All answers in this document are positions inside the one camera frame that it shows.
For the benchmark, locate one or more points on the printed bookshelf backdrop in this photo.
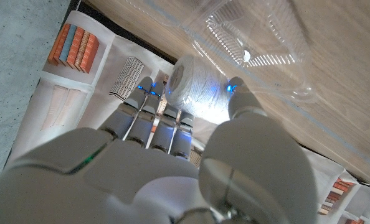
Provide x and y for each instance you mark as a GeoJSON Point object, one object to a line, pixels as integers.
{"type": "Point", "coordinates": [107, 71]}

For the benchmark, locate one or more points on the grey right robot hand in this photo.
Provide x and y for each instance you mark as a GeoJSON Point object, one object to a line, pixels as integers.
{"type": "Point", "coordinates": [126, 186]}

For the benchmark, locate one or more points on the clear plastic clamshell container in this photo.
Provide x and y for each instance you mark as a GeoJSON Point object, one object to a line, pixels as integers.
{"type": "Point", "coordinates": [259, 37]}

